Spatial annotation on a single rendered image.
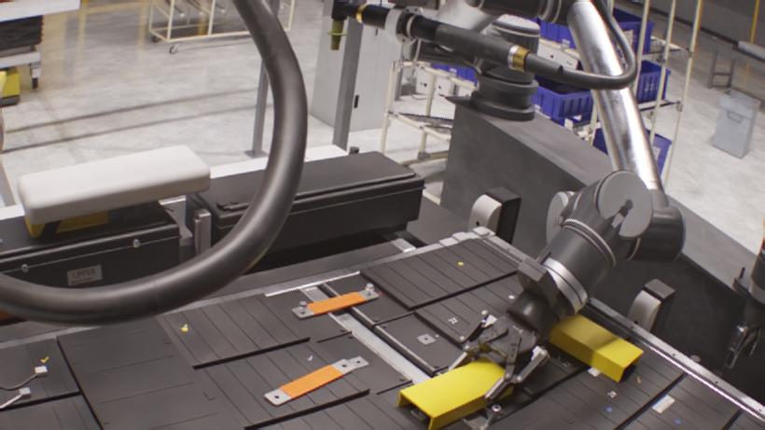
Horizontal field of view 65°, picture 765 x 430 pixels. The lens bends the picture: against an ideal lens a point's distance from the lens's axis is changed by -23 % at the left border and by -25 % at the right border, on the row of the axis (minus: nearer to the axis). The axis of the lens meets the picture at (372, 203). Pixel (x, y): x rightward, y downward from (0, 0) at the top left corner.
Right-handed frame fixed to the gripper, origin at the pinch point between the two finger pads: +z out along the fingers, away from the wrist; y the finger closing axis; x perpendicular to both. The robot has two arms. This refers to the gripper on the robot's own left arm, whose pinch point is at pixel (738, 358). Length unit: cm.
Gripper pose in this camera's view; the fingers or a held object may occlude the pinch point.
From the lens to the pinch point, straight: 157.0
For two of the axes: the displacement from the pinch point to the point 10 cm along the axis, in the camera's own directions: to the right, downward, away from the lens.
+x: -4.7, -4.2, 7.8
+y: 8.8, -0.9, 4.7
